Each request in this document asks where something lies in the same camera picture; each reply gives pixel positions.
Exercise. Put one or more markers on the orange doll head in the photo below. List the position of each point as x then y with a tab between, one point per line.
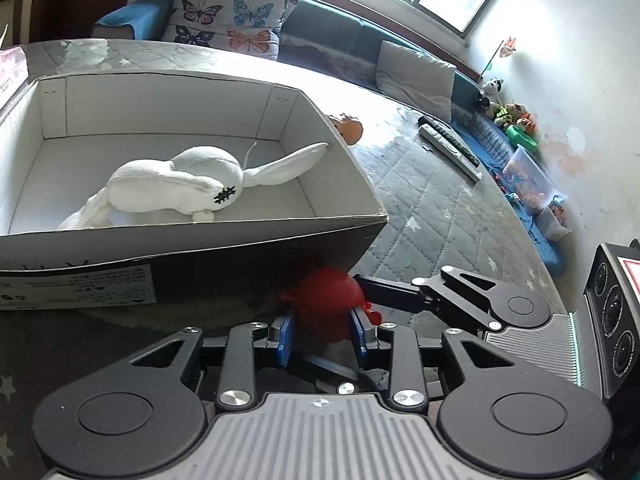
347	129

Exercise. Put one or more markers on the grey cushion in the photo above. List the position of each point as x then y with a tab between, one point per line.
417	80

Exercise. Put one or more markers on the clear toy bin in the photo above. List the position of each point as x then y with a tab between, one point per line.
530	177

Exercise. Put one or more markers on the pink box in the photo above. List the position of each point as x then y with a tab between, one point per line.
11	75

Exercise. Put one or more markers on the red toy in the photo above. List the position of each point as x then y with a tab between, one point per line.
325	295

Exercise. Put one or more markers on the butterfly print cushion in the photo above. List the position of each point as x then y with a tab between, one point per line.
230	10

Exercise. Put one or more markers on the white plush rabbit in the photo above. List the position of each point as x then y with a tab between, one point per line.
175	180

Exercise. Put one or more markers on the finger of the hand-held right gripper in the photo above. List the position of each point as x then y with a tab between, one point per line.
340	371
395	292

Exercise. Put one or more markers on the wall flower decoration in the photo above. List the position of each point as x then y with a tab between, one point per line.
507	47

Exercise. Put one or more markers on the green toy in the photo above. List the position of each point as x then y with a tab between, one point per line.
522	137

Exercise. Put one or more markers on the teal sofa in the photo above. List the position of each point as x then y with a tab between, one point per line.
325	30

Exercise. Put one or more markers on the black and white plush cow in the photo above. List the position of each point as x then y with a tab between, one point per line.
491	89

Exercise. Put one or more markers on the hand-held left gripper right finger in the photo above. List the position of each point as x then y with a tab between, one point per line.
358	335

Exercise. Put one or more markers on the small clear bin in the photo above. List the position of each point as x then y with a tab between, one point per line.
554	222

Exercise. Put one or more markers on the quilted grey desktop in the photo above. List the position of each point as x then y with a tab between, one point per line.
425	210

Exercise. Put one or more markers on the colourful toy figures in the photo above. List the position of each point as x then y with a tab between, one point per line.
511	114

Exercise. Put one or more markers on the cardboard box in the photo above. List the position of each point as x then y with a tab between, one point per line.
210	270

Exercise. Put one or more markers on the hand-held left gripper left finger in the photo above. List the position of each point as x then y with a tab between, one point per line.
284	342

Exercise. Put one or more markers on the black remote control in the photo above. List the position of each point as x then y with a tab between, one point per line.
452	140

